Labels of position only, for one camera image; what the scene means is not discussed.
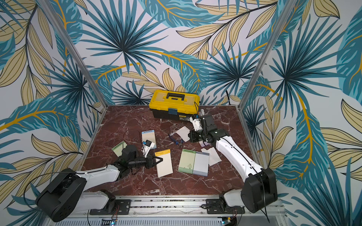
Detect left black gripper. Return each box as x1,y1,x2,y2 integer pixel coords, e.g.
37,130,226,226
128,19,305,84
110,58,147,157
130,153,164,168

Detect yellow topped cream memo pad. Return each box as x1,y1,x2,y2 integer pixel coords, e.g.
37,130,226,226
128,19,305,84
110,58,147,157
155,149,173,178

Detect torn cream memo page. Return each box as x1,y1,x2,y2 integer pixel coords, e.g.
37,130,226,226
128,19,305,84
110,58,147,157
176,126,190,142

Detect blue topped cream memo pad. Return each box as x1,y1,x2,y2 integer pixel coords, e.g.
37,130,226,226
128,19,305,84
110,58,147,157
141,130,156,149

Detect torn white grid page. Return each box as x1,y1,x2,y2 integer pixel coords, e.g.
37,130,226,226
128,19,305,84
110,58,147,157
201,147,222,166

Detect large green memo pad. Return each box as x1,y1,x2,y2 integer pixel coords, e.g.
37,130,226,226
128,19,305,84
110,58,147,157
178,149,196,174

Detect grey white memo pad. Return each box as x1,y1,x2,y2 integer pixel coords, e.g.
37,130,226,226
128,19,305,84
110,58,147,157
193,152,209,177

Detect pink memo pad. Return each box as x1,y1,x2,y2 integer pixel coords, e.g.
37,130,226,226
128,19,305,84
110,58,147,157
199,141,210,148

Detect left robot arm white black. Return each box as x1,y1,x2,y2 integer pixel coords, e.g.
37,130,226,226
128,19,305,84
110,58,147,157
35,145,163,222

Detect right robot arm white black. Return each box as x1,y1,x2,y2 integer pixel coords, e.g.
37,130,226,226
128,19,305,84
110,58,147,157
188,115,278,213

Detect small green memo pad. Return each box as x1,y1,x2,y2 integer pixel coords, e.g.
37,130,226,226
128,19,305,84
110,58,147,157
112,141,127,157

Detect yellow black toolbox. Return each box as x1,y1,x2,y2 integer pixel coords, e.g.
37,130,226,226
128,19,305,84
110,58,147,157
149,90,200,121

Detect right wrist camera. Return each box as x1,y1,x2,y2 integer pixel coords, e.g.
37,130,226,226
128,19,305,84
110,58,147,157
189,114,203,132

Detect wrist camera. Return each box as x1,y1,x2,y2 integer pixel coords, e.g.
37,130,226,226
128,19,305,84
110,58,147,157
189,114,203,132
142,140,156,157

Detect blue handled pliers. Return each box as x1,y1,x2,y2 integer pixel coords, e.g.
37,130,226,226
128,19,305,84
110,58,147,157
168,134,184,147

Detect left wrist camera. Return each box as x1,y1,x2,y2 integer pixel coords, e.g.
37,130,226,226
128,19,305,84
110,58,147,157
142,140,156,157

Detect aluminium front rail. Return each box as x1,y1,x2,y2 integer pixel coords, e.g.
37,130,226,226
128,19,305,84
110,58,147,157
42,195,292,226

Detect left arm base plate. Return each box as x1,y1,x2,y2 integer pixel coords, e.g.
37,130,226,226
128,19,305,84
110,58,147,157
90,199,131,216

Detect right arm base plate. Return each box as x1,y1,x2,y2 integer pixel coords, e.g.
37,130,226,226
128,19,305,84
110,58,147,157
201,198,245,214

